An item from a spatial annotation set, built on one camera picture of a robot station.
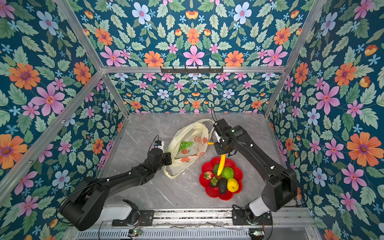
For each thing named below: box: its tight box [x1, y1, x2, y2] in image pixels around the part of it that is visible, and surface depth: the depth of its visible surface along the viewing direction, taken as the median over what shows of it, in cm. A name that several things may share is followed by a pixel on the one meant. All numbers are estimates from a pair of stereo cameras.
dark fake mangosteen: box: [209, 176, 219, 189], surface depth 82 cm
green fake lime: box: [221, 166, 235, 180], surface depth 84 cm
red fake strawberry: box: [203, 171, 213, 180], surface depth 84 cm
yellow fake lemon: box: [227, 178, 239, 193], surface depth 80 cm
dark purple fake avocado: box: [219, 178, 228, 195], surface depth 82 cm
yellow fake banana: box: [207, 142, 227, 176], surface depth 77 cm
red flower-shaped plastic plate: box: [199, 156, 244, 201], surface depth 84 cm
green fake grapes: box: [179, 141, 194, 152], surface depth 101 cm
